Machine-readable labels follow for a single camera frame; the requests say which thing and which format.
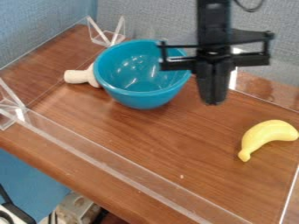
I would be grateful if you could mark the yellow toy banana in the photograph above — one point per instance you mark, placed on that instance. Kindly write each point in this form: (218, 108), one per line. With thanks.
(272, 130)

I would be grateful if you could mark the clear acrylic front barrier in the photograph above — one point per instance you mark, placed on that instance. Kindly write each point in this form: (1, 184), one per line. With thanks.
(127, 189)

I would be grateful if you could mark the blue bowl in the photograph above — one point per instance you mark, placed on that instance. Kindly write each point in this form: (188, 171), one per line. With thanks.
(128, 72)

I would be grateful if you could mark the clear acrylic barrier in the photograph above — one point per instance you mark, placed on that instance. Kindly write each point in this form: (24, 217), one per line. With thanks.
(272, 83)
(127, 189)

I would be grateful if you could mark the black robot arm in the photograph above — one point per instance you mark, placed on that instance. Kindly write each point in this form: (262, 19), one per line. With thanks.
(214, 28)

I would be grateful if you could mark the clear acrylic back barrier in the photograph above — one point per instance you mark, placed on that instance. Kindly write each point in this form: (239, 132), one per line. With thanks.
(272, 83)

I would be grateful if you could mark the clear acrylic corner bracket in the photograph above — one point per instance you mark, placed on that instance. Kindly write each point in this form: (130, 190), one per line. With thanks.
(105, 38)

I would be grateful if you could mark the clear acrylic left bracket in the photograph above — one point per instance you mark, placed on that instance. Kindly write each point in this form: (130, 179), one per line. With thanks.
(12, 108)

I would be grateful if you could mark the white block under table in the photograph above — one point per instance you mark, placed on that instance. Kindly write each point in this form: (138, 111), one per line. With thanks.
(75, 210)

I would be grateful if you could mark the white and red toy mushroom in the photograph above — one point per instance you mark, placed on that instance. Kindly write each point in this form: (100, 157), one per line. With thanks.
(81, 76)

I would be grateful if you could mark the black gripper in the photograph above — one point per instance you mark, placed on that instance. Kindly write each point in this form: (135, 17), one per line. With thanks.
(218, 53)

